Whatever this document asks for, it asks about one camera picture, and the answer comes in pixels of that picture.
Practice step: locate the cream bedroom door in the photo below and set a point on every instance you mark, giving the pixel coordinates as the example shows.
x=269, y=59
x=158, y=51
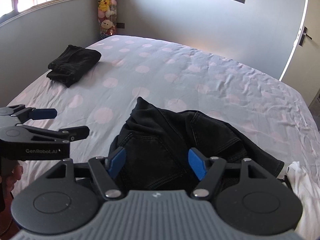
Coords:
x=302, y=69

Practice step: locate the plush toy column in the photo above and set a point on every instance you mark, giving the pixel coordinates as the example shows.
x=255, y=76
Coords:
x=107, y=17

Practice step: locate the polka dot bed sheet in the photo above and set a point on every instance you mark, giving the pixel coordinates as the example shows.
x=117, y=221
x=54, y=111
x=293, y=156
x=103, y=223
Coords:
x=176, y=77

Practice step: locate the folded black garment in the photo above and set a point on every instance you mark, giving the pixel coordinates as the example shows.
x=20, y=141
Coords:
x=72, y=65

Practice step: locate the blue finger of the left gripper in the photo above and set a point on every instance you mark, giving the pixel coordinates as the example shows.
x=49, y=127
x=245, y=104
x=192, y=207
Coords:
x=75, y=133
x=26, y=113

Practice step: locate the black denim jeans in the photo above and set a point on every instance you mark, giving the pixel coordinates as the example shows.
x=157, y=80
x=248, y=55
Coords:
x=157, y=141

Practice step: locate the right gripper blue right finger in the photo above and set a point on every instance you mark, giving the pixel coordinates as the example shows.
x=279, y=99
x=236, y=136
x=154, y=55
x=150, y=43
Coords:
x=198, y=163

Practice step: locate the black wall socket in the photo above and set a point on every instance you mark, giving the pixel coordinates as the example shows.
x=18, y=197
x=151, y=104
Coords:
x=121, y=25

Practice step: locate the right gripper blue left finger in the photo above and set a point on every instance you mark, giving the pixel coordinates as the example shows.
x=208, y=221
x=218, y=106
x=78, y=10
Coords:
x=115, y=162

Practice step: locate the white hooded sweatshirt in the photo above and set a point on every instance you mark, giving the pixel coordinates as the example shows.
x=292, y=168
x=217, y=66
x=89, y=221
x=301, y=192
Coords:
x=308, y=192

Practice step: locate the person left hand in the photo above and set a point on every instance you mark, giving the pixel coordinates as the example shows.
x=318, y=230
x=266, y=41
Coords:
x=8, y=182

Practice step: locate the black door handle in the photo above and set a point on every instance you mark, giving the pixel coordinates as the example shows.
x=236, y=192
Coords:
x=304, y=35

